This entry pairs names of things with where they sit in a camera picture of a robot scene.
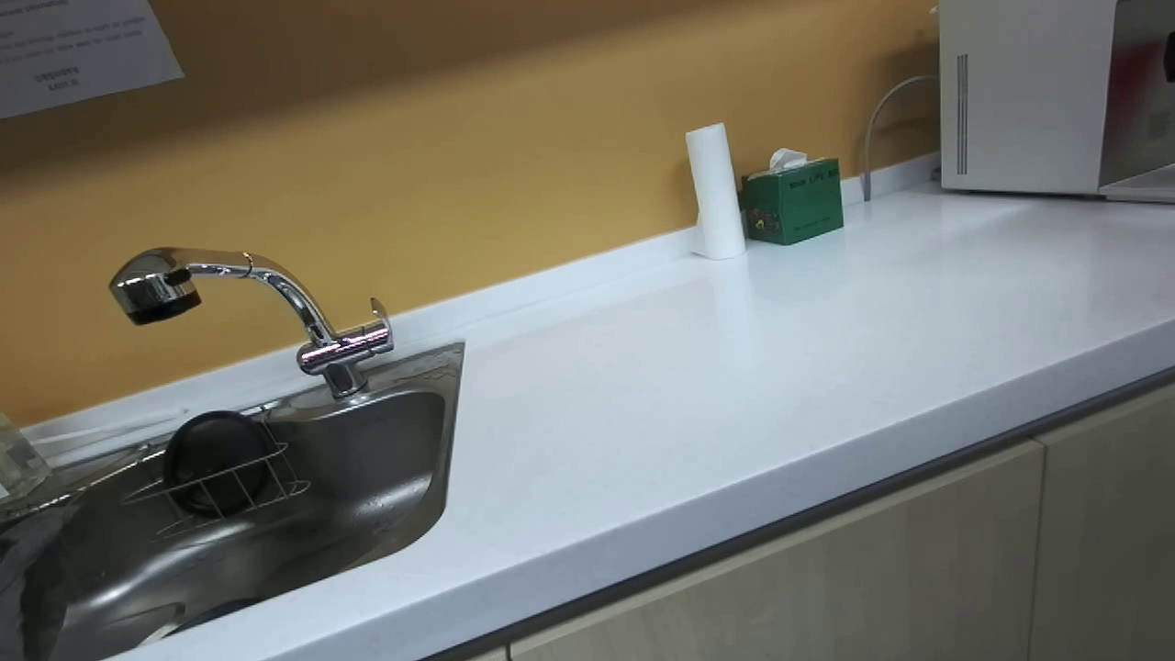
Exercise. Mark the orange plastic cup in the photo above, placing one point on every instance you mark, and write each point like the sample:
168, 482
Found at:
1139, 117

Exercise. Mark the white water tap dispenser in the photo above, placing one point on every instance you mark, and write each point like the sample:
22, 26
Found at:
1025, 86

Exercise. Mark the green tissue box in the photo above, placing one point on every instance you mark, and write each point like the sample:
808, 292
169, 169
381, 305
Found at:
792, 200

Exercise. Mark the stainless steel sink basin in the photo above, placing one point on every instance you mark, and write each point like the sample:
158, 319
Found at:
94, 573

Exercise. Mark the black sponge in sink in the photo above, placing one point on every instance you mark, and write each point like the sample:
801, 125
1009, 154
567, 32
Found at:
219, 466

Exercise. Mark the chrome sink faucet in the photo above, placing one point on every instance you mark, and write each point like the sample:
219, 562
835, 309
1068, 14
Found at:
162, 286

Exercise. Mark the beige left cabinet door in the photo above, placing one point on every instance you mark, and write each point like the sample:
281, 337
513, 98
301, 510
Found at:
937, 570

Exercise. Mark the beige cabinet door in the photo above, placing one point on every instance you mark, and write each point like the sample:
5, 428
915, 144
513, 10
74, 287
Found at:
937, 570
1105, 538

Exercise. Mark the beige right cabinet door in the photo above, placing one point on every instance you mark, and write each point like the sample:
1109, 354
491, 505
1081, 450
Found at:
1105, 538

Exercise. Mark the clear glass container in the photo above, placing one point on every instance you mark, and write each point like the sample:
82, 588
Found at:
19, 466

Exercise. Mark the white paper notice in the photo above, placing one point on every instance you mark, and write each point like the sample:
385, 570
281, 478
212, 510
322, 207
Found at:
59, 52

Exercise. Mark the wire sink rack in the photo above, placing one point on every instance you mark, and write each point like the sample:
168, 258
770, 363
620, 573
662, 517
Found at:
284, 478

